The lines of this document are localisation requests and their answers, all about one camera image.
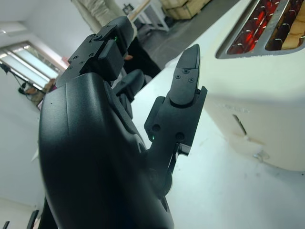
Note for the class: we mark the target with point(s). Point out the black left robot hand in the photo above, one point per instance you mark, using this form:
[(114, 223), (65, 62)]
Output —
[(90, 155)]

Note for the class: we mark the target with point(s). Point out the browned toast slice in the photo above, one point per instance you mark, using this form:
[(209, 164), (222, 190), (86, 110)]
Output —
[(296, 35)]

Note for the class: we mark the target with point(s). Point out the person in black trousers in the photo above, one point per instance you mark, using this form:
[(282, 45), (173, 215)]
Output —
[(145, 62)]

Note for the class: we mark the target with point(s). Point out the white two-slot toaster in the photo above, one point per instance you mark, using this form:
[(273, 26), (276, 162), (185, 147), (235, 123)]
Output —
[(257, 107)]

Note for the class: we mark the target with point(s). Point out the window with blinds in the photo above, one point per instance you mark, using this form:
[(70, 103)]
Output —
[(28, 62)]

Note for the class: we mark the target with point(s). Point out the wooden crate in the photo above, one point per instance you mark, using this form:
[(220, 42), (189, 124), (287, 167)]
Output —
[(181, 8)]

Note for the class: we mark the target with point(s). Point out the white frame table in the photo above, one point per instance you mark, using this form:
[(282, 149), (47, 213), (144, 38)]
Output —
[(155, 16)]

